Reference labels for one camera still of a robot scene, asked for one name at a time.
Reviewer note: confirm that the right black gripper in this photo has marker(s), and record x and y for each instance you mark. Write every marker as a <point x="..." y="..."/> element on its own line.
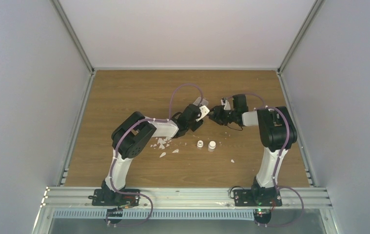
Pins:
<point x="219" y="114"/>

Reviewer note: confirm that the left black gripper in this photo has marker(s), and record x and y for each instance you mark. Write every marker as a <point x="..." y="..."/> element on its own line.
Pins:
<point x="196" y="121"/>

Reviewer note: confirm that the clear plastic pill organizer box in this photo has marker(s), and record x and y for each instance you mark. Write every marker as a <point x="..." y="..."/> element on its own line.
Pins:
<point x="200" y="102"/>

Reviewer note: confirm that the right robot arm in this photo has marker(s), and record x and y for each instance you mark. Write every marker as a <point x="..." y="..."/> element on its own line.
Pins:
<point x="276" y="130"/>

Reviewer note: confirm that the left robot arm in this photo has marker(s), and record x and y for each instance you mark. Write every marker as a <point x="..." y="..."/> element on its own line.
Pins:
<point x="130" y="138"/>

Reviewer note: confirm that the capped white pill bottle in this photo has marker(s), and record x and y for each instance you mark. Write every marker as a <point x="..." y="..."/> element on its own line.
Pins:
<point x="211" y="146"/>

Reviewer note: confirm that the white pill fragments pile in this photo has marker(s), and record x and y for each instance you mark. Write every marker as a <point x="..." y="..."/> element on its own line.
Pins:
<point x="164" y="146"/>

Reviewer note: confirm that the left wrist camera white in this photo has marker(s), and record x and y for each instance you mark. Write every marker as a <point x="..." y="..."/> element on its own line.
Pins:
<point x="204" y="110"/>

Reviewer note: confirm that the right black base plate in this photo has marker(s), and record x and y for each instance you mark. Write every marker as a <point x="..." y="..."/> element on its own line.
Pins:
<point x="255" y="197"/>

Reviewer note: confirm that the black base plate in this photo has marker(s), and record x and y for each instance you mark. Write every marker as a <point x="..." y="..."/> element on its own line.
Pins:
<point x="255" y="197"/>
<point x="102" y="197"/>

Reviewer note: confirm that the white slotted cable duct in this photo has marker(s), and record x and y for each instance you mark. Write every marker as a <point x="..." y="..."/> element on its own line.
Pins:
<point x="163" y="214"/>

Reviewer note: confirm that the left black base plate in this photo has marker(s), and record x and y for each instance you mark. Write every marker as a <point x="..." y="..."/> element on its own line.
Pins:
<point x="102" y="197"/>

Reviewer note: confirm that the aluminium front rail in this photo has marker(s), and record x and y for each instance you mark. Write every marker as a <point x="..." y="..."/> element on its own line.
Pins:
<point x="185" y="198"/>

